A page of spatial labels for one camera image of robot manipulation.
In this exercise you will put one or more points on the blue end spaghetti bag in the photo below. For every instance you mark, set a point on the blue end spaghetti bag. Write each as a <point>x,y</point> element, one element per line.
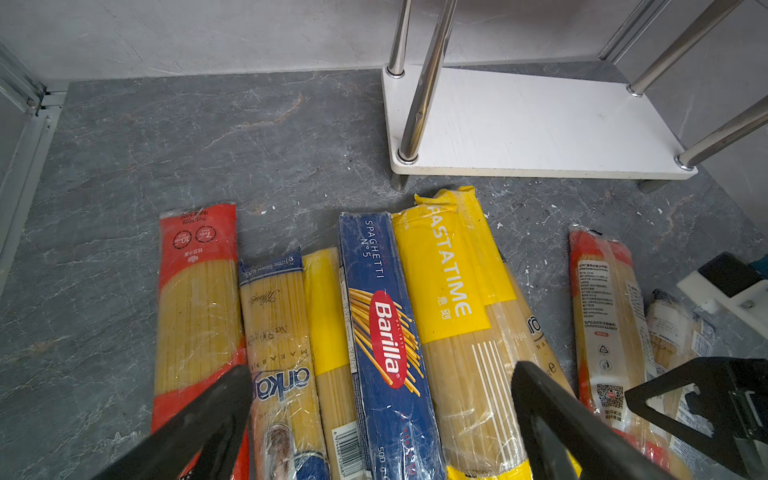
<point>677,335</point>

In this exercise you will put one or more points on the Ankara blue spaghetti bag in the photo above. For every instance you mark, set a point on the Ankara blue spaghetti bag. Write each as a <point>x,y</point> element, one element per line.
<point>287,438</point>

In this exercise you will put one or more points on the red spaghetti bag far left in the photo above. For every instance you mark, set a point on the red spaghetti bag far left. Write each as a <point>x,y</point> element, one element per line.
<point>200,335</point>

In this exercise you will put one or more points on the white two-tier shelf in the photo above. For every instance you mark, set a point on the white two-tier shelf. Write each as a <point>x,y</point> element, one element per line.
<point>449,121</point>

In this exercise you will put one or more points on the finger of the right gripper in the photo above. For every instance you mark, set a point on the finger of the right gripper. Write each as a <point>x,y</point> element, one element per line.
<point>731,394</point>

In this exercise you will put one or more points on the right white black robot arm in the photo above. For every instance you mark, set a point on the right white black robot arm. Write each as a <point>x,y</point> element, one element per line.
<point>724,284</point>

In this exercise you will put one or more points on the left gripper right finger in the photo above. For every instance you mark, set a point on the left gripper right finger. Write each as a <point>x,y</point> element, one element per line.
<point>563,440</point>

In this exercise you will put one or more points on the yellow Pastatime spaghetti bag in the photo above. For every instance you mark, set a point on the yellow Pastatime spaghetti bag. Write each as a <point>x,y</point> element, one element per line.
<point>468,365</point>

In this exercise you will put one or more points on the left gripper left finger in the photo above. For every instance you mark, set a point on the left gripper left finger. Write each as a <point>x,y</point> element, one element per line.
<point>205,440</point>

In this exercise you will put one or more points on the blue Barilla spaghetti pack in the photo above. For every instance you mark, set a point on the blue Barilla spaghetti pack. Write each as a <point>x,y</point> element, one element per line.
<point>395,411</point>

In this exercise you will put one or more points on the yellow spaghetti bag thin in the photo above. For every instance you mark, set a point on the yellow spaghetti bag thin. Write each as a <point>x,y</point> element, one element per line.
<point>327,328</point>

